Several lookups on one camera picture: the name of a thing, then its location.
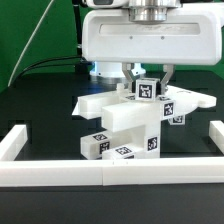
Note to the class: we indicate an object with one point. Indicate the white chair backrest frame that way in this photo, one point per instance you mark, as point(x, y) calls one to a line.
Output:
point(120, 110)

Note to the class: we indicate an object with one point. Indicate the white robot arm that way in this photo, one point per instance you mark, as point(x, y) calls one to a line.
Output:
point(139, 11)

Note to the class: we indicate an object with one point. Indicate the white chair seat part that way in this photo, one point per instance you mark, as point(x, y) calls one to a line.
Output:
point(147, 137)

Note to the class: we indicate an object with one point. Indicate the white U-shaped obstacle fence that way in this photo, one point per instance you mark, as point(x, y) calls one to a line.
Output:
point(14, 173)

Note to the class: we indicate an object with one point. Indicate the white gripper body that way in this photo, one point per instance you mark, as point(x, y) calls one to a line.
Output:
point(191, 35)

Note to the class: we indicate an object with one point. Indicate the black camera pole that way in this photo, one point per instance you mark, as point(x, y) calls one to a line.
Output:
point(78, 24)

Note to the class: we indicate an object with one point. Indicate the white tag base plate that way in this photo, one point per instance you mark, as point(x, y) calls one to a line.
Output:
point(76, 112)

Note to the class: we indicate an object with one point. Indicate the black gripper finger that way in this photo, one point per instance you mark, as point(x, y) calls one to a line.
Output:
point(130, 76)
point(169, 70)

